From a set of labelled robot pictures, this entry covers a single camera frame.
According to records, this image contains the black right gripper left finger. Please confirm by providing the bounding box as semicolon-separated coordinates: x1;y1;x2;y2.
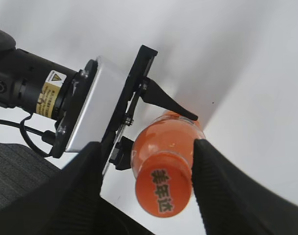
0;142;151;235

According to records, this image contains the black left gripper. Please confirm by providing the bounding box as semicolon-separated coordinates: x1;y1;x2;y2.
50;45;198;176

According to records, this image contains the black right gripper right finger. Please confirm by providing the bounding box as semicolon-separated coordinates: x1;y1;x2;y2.
192;139;298;235

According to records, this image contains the orange soda bottle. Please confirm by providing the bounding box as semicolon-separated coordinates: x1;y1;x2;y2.
131;110;206;218

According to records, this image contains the orange bottle cap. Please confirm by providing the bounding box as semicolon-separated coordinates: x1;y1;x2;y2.
135;151;192;218

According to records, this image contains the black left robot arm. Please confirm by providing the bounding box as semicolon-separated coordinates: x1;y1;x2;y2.
0;30;198;167

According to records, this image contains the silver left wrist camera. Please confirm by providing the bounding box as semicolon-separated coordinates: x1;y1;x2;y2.
65;56;127;153

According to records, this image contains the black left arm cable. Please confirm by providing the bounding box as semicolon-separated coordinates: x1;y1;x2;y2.
0;115;56;158

